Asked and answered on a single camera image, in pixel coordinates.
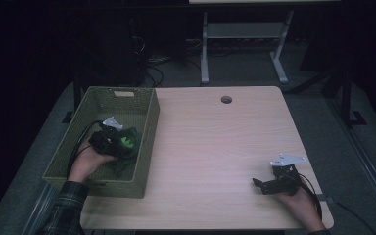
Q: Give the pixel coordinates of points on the green plush dinosaur costume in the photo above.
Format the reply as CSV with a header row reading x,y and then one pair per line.
x,y
124,164

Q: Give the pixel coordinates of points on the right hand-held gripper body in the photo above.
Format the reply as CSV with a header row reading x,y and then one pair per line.
x,y
285,179

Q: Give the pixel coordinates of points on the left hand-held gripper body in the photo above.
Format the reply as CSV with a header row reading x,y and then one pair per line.
x,y
104,142

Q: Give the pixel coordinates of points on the green woven basket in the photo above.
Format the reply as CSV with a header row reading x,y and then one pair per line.
x,y
124,107

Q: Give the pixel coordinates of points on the white metal frame table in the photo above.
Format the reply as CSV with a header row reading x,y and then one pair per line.
x,y
244,30

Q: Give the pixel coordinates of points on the person's right hand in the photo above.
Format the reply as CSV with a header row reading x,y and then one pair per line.
x,y
302,209

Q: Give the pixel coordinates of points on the black stand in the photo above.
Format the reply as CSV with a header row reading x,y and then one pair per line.
x,y
346,98
77,94

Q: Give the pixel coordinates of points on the person's left hand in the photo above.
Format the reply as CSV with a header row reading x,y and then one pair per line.
x,y
88,161

